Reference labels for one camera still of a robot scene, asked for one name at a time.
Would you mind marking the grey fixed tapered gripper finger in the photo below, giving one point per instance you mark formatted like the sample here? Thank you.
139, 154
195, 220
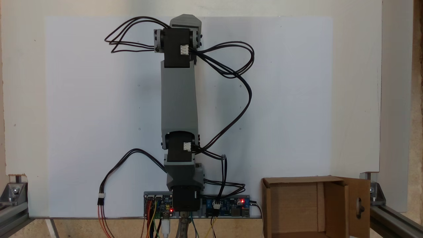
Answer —
187, 18

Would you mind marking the white paper sheet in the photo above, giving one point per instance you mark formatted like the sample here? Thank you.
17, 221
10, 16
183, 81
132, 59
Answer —
99, 99

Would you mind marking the motor controller circuit board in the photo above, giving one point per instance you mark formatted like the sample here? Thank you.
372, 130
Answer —
160, 206

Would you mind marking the blue power circuit board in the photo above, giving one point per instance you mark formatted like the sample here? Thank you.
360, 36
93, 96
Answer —
228, 206

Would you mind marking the metal table clamp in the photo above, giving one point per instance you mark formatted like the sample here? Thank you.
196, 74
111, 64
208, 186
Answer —
183, 229

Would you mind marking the brown cardboard box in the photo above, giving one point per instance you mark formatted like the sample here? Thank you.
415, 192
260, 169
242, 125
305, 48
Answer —
297, 211

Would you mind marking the metal corner bracket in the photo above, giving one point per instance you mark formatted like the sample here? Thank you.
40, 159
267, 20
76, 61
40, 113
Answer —
15, 191
378, 195

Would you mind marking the aluminium frame post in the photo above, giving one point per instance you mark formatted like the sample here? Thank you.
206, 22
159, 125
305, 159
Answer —
393, 219
11, 216

